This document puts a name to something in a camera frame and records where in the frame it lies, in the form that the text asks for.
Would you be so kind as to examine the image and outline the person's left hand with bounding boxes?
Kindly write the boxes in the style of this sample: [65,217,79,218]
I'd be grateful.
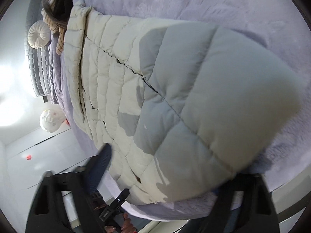
[105,213,138,233]

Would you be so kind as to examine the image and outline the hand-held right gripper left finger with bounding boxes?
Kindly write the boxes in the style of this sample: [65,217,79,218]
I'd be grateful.
[25,143,113,233]

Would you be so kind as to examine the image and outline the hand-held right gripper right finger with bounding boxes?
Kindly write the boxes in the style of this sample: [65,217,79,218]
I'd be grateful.
[206,173,280,233]

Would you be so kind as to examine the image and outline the white dotted plush toy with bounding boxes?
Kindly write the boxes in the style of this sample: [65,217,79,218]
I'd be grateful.
[39,110,66,133]

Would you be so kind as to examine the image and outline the black folded garment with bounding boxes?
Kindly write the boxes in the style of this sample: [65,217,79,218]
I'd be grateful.
[52,0,76,23]

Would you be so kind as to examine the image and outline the lavender plush bed blanket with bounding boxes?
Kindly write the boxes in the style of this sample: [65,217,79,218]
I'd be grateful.
[49,0,311,222]

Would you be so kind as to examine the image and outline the cream striped garment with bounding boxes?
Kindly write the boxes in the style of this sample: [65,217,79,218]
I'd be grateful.
[39,0,67,55]

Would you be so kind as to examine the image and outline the white wardrobe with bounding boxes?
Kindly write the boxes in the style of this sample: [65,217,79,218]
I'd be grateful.
[0,124,117,233]

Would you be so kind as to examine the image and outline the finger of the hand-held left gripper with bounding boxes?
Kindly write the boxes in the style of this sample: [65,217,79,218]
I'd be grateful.
[110,189,131,210]

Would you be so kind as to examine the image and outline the round white pleated cushion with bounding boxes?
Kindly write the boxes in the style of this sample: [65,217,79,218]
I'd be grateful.
[27,21,52,49]

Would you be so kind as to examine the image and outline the cream quilted puffer jacket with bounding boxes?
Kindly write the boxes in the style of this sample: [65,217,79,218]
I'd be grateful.
[64,0,303,204]

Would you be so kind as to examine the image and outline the grey quilted pillow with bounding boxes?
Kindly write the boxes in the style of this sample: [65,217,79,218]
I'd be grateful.
[25,0,53,98]

